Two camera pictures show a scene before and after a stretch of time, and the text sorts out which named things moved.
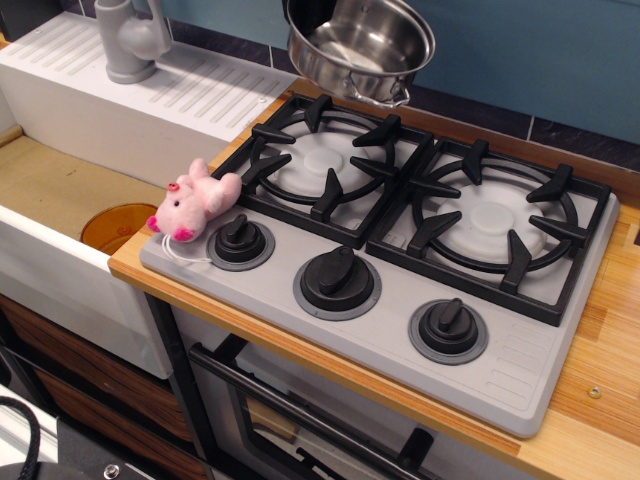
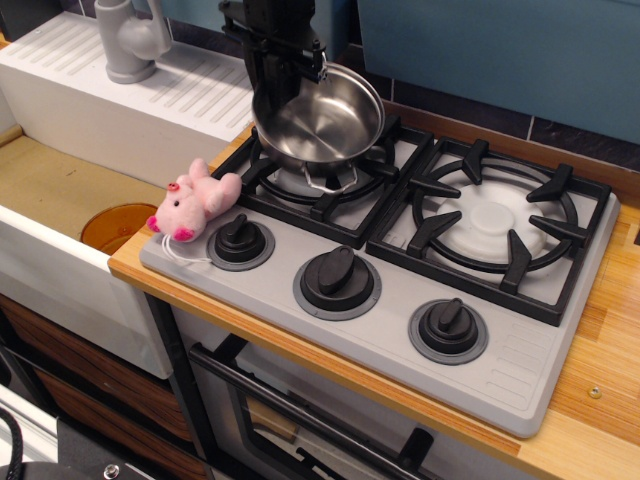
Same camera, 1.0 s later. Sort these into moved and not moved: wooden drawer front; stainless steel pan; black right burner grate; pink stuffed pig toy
Moved: stainless steel pan
Not moved: pink stuffed pig toy; black right burner grate; wooden drawer front
